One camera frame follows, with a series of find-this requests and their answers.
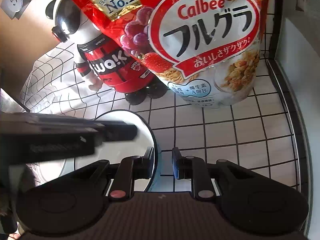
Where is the blue enamel bowl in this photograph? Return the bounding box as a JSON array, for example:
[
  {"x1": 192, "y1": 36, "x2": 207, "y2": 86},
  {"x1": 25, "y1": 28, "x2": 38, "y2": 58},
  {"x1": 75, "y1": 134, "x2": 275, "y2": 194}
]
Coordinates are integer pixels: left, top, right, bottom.
[{"x1": 30, "y1": 109, "x2": 158, "y2": 191}]

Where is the white black grid tablecloth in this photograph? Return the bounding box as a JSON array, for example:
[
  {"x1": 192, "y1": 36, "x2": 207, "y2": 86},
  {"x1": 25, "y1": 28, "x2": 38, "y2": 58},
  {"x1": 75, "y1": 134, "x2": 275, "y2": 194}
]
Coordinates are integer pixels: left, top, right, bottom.
[{"x1": 18, "y1": 12, "x2": 307, "y2": 193}]

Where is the red panda robot toy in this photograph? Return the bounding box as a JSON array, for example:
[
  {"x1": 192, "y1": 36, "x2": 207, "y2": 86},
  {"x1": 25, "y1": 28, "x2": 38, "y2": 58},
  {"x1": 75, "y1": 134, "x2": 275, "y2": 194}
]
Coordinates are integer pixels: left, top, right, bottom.
[{"x1": 46, "y1": 0, "x2": 167, "y2": 105}]

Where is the red Calbee cereal bag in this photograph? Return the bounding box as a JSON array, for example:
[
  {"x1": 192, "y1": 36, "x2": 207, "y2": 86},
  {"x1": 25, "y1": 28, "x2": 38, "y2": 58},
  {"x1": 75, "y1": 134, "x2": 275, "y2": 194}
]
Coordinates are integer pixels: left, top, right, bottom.
[{"x1": 71, "y1": 0, "x2": 268, "y2": 108}]

